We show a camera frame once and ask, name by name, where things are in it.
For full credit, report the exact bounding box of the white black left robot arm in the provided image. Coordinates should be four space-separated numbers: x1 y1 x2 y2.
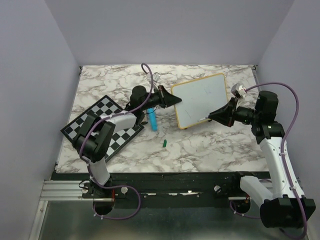
72 85 182 198

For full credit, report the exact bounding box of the blue toy microphone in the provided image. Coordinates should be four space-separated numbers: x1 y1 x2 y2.
146 108 158 132

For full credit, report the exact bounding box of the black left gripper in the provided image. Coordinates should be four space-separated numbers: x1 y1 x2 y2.
140 85 182 111

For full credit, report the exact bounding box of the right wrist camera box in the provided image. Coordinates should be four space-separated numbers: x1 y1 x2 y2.
231 83 246 99

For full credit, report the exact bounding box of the black white chessboard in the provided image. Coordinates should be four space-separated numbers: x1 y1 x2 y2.
61 94 145 163

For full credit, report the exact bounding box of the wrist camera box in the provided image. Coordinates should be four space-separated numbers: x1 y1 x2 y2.
152 72 161 83
231 83 246 99

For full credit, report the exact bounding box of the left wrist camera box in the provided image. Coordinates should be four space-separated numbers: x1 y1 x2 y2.
152 72 161 83

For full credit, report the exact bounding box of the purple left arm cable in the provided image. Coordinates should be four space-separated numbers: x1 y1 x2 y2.
79 62 161 221

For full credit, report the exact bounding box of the metal wire whiteboard stand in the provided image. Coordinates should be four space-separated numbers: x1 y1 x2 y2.
180 118 212 130

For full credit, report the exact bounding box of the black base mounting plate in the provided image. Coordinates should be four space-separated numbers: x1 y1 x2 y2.
51 171 272 209

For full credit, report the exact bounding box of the yellow framed whiteboard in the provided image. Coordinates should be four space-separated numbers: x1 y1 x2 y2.
170 73 228 129

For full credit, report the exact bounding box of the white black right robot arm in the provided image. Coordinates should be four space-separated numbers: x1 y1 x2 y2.
208 91 316 229

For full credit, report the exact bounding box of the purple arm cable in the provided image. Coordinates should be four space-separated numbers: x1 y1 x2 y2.
229 81 308 237
79 62 161 221

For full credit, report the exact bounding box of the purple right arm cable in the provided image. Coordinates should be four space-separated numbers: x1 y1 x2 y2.
229 81 308 237

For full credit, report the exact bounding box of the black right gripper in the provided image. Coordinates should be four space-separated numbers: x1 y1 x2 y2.
209 96 261 127

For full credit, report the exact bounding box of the aluminium frame rail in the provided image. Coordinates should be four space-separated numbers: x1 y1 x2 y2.
32 177 305 240

